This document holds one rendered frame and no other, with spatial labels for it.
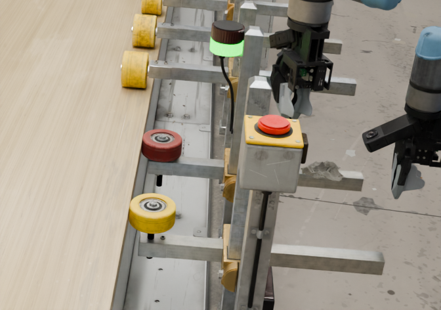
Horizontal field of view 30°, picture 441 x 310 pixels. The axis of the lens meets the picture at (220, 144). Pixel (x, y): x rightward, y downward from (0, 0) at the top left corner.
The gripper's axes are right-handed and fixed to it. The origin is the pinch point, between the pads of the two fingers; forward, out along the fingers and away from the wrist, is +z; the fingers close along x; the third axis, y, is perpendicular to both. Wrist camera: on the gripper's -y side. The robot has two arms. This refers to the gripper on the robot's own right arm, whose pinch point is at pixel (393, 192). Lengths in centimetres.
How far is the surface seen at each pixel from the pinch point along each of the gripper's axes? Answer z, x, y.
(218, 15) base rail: 13, 137, -36
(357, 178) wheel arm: -3.4, -1.6, -8.3
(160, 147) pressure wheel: -8.0, -4.0, -48.2
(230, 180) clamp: -4.0, -7.8, -34.2
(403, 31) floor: 83, 343, 86
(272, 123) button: -41, -56, -33
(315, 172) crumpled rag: -4.5, -2.4, -17.1
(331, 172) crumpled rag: -4.6, -1.9, -13.8
